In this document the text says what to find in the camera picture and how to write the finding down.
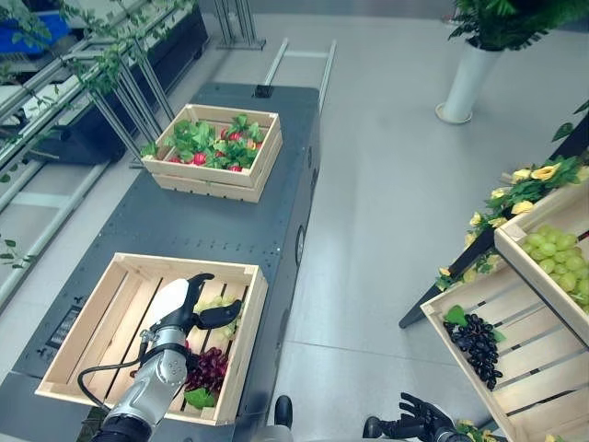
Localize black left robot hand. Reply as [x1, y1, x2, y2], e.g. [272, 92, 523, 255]
[149, 273, 243, 332]

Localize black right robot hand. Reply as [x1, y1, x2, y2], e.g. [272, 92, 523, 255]
[362, 391, 458, 442]

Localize green grape bunch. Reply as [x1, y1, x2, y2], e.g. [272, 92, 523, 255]
[192, 294, 242, 343]

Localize dark grey metal table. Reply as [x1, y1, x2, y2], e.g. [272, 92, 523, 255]
[10, 82, 322, 442]

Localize red grape bunch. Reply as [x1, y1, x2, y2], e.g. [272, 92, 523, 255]
[183, 346, 230, 393]

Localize large empty-slatted wooden crate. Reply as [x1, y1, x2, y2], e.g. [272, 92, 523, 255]
[35, 251, 270, 426]

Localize black grape bunch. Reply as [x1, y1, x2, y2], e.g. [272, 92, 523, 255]
[442, 312, 504, 392]

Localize green grape leaf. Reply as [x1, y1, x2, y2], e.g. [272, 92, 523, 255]
[183, 388, 217, 411]

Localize green leaf on black grapes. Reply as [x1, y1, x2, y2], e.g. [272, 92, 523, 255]
[443, 304, 468, 326]

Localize black label plate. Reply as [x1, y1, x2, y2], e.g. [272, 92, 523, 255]
[44, 303, 85, 350]

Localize wooden crate with black grapes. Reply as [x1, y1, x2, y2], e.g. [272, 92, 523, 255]
[419, 261, 589, 442]

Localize wooden crate with radishes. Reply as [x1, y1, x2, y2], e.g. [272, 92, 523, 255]
[139, 103, 283, 204]

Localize dark robot foot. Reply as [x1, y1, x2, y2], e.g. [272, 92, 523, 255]
[273, 394, 295, 429]

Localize pale robot body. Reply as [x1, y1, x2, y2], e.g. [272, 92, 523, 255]
[249, 425, 296, 442]

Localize silver shelf rack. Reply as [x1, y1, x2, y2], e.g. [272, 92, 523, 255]
[0, 27, 112, 305]

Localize small green leaf sprig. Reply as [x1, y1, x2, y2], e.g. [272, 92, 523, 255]
[0, 236, 37, 271]

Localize green radish leaves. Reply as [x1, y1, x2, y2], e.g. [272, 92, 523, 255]
[140, 113, 267, 170]

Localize black cabinet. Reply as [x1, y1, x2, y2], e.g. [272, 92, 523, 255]
[25, 3, 206, 166]

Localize wooden crate with green grapes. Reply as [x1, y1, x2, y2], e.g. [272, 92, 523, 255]
[493, 182, 589, 320]

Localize pile of green grapes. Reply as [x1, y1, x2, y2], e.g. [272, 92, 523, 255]
[519, 224, 589, 315]

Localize green leafy branch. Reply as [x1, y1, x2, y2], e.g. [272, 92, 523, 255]
[0, 0, 200, 139]

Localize yellow flower garland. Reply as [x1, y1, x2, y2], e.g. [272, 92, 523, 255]
[435, 155, 589, 292]

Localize aluminium stand legs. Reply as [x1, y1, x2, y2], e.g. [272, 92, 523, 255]
[210, 0, 268, 52]

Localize blue plastic bin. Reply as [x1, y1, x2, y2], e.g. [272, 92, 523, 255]
[0, 10, 71, 52]

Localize white tall vase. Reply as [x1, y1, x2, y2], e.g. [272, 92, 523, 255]
[435, 38, 503, 125]

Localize green potted plant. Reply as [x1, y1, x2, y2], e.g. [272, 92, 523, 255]
[447, 0, 589, 52]

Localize black display stand frame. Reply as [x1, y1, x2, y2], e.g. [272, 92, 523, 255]
[398, 98, 589, 346]

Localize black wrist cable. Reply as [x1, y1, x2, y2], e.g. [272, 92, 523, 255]
[76, 328, 154, 411]

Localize aluminium slanted frame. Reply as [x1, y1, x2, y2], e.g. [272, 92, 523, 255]
[86, 40, 177, 169]

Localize silver floor rail frame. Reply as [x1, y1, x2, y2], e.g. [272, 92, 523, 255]
[263, 38, 338, 112]

